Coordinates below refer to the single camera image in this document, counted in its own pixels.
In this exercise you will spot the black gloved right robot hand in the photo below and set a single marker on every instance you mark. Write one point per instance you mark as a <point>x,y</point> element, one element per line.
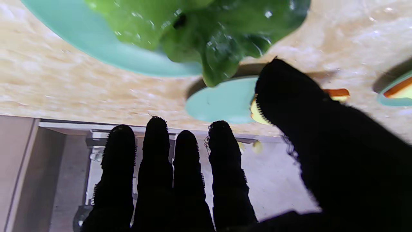
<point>354,161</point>

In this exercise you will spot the toy bread slice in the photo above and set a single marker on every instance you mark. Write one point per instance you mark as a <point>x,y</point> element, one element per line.
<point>402,90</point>
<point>338,94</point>

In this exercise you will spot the green round plate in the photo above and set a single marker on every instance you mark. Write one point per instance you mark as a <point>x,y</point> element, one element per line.
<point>396,101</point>
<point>96,42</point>
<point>222,103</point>

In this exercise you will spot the green lettuce leaf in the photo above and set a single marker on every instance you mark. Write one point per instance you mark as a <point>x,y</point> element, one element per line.
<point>209,32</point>

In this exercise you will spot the yellow potato piece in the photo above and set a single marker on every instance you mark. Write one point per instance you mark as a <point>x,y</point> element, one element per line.
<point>241,147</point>

